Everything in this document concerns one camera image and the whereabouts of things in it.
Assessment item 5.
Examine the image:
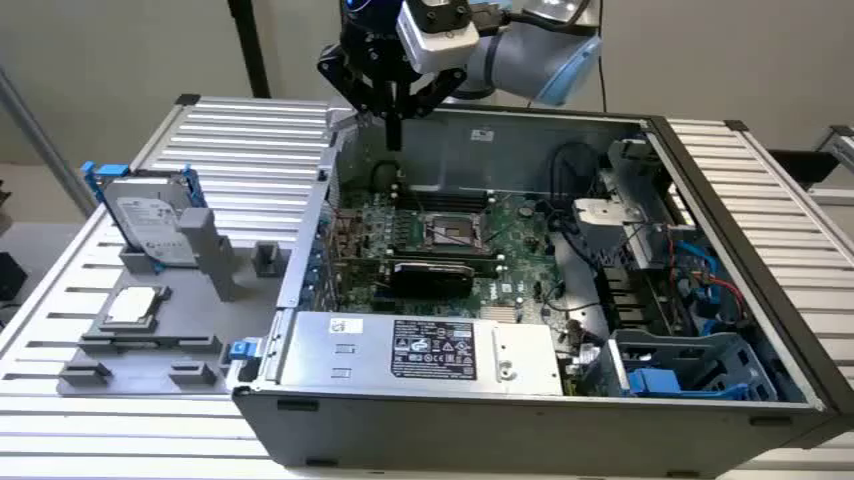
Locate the hard disk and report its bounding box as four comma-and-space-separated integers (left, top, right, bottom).
79, 160, 208, 275

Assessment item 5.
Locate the black block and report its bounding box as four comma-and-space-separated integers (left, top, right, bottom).
766, 149, 839, 189

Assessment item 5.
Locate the black camera cable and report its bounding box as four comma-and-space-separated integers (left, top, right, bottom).
479, 0, 582, 31

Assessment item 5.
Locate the grey parts rack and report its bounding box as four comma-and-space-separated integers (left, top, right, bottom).
56, 207, 292, 399

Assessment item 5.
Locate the black fan shroud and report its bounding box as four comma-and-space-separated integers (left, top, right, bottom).
592, 264, 682, 334

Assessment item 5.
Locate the black box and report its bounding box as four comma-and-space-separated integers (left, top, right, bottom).
0, 252, 29, 301

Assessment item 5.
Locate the silver CPU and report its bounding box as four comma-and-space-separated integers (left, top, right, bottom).
105, 287, 168, 326

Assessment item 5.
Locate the aluminium frame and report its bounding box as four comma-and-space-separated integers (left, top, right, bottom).
810, 124, 854, 206

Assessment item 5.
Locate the open black PC case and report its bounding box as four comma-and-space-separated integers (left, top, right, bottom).
230, 97, 842, 479

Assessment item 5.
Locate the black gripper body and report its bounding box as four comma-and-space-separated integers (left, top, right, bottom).
338, 0, 419, 85

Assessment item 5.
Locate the blue disk carrier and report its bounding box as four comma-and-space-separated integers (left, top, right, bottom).
626, 368, 683, 397

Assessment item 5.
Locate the grey metal pole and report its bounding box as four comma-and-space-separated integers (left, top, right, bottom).
0, 64, 99, 219

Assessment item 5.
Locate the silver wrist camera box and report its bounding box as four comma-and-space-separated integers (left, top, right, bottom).
396, 0, 480, 74

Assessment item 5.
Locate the black looped wire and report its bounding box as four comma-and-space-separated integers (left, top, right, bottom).
370, 159, 402, 192
550, 142, 602, 201

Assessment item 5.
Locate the CPU socket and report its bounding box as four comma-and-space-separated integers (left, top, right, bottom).
416, 212, 486, 251

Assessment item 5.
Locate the silver drive cage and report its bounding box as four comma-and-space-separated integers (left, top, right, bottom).
572, 139, 699, 269

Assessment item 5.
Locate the black stand pole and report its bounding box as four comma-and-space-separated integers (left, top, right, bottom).
226, 0, 272, 99

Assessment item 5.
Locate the grey disk bay cage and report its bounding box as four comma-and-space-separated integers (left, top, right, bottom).
596, 328, 782, 401

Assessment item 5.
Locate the black graphics card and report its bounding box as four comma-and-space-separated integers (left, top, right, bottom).
379, 257, 502, 304

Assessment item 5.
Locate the blue wire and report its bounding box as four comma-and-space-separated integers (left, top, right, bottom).
673, 239, 722, 301

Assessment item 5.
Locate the silver power supply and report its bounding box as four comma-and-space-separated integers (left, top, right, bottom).
276, 310, 566, 396

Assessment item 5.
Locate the green motherboard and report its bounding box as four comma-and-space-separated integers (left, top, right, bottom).
326, 189, 568, 326

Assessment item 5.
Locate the red wire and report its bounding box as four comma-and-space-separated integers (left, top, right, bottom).
693, 272, 746, 326

